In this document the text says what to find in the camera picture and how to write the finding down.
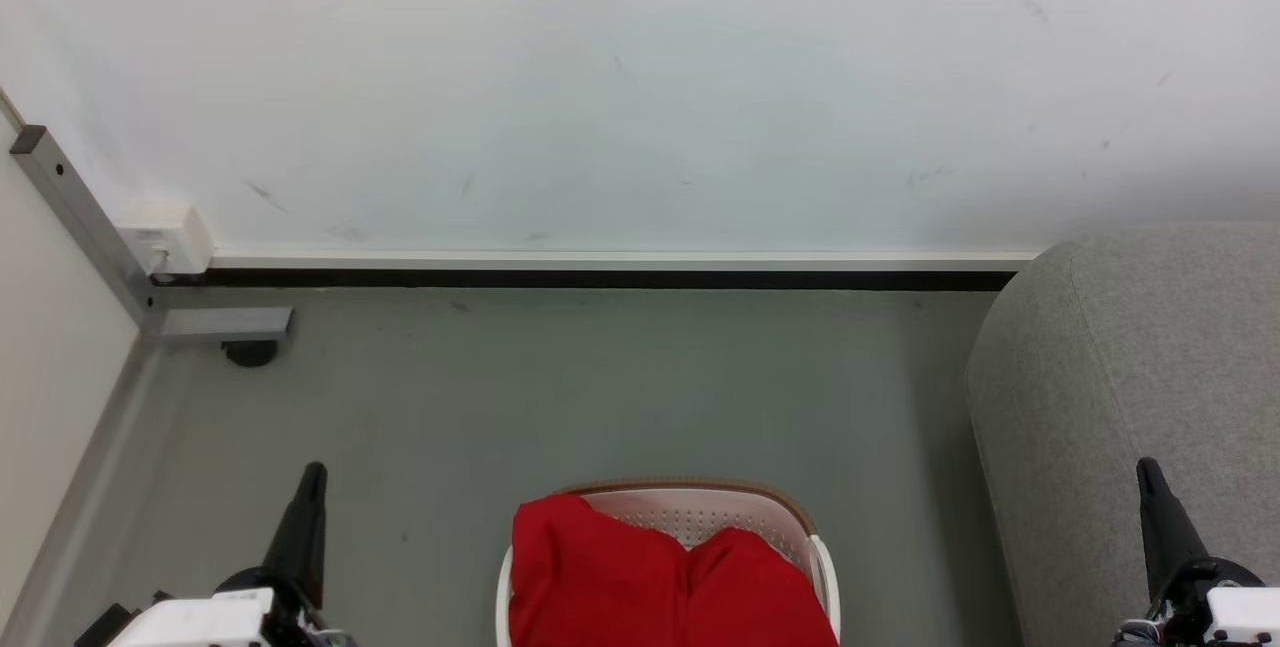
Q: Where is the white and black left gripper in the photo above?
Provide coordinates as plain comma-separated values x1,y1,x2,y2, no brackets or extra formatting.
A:
108,462,353,647

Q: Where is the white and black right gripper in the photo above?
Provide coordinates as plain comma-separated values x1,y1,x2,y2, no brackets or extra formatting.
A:
1112,458,1280,647

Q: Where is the red cloth garment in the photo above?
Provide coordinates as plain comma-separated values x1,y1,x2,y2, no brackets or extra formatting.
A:
508,493,841,647

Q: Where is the grey fabric sofa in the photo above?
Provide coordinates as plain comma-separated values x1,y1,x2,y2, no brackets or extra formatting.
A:
965,222,1280,647

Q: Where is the black baseboard strip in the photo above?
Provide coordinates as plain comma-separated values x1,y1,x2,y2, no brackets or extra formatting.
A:
150,270,1019,291

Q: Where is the white plastic laundry basket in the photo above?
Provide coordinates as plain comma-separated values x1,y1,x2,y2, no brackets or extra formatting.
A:
495,477,843,647

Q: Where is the black round frame foot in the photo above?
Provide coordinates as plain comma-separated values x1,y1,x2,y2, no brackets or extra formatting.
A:
222,339,280,369

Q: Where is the white wall socket box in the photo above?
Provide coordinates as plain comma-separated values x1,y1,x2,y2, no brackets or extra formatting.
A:
115,201,215,277

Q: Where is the grey metal frame post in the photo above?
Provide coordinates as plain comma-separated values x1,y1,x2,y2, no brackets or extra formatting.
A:
10,125,296,344

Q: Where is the white wall cable trunking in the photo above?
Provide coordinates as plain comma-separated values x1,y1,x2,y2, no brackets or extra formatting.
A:
205,249,1042,274

